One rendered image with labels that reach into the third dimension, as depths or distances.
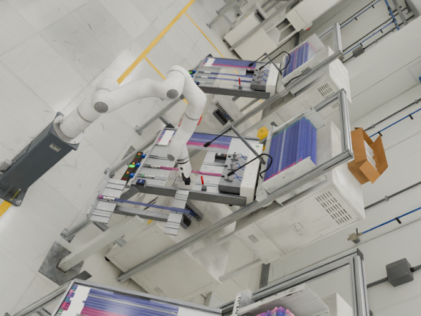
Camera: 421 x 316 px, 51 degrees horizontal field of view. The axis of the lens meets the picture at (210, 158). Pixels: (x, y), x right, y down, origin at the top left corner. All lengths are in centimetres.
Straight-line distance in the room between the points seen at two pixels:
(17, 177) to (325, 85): 242
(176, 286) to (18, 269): 107
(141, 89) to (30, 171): 96
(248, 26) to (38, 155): 488
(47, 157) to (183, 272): 120
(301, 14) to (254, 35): 76
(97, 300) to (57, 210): 126
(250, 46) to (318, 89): 348
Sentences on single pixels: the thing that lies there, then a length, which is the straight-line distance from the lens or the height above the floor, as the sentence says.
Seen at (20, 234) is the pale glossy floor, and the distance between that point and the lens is 308.
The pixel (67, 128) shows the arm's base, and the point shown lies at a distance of 260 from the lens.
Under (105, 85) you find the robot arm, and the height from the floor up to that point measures 111.
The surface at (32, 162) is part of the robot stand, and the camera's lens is 284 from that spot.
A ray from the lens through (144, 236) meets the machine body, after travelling 301.
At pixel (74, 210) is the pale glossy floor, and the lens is 338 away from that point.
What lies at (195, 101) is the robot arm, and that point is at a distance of 233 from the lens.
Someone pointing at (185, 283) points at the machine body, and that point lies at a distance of 324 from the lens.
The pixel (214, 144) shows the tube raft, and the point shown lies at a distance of 307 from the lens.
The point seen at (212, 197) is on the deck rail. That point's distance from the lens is 263.
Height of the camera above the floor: 250
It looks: 30 degrees down
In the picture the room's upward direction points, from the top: 57 degrees clockwise
